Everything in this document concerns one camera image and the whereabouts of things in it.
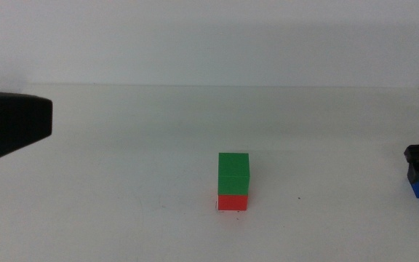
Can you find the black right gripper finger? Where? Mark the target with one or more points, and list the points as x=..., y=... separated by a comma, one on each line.
x=417, y=171

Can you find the green cube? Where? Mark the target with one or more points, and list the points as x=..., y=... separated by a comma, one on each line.
x=233, y=174

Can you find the red cube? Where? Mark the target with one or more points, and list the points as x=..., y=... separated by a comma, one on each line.
x=232, y=202

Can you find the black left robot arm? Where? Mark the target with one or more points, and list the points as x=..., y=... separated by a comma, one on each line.
x=9, y=123

